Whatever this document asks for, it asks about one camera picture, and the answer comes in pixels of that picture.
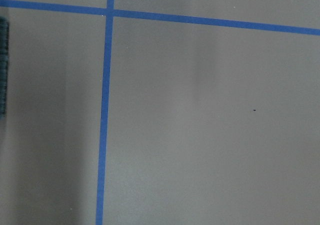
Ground beige hand brush black bristles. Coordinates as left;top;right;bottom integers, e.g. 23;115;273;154
0;17;9;119

